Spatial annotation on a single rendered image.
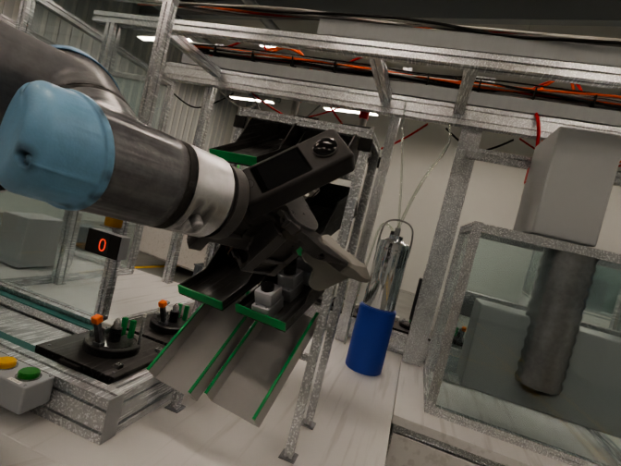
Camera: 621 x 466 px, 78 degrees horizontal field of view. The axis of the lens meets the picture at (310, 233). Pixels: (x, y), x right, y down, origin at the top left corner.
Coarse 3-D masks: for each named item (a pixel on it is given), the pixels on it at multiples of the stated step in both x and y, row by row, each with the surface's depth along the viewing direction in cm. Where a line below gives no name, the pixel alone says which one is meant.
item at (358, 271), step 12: (324, 240) 41; (336, 252) 41; (348, 252) 44; (312, 264) 43; (324, 264) 43; (348, 264) 42; (360, 264) 44; (312, 276) 44; (324, 276) 44; (336, 276) 44; (348, 276) 43; (360, 276) 44; (312, 288) 45; (324, 288) 45
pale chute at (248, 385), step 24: (264, 336) 95; (288, 336) 94; (240, 360) 91; (264, 360) 90; (288, 360) 84; (216, 384) 84; (240, 384) 86; (264, 384) 85; (240, 408) 82; (264, 408) 79
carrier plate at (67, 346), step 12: (72, 336) 103; (84, 336) 105; (36, 348) 94; (48, 348) 94; (60, 348) 95; (72, 348) 97; (144, 348) 107; (72, 360) 91; (84, 360) 92; (96, 360) 94; (108, 360) 95; (120, 360) 97; (132, 360) 98; (144, 360) 100; (84, 372) 90; (96, 372) 89; (108, 372) 90; (120, 372) 91; (132, 372) 94; (108, 384) 88
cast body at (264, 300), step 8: (256, 288) 83; (264, 288) 82; (272, 288) 82; (280, 288) 84; (256, 296) 83; (264, 296) 82; (272, 296) 81; (280, 296) 85; (256, 304) 83; (264, 304) 83; (272, 304) 82; (280, 304) 86; (264, 312) 82; (272, 312) 83
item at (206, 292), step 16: (224, 256) 101; (240, 256) 106; (208, 272) 97; (224, 272) 98; (240, 272) 99; (192, 288) 91; (208, 288) 91; (224, 288) 91; (240, 288) 88; (208, 304) 86; (224, 304) 84
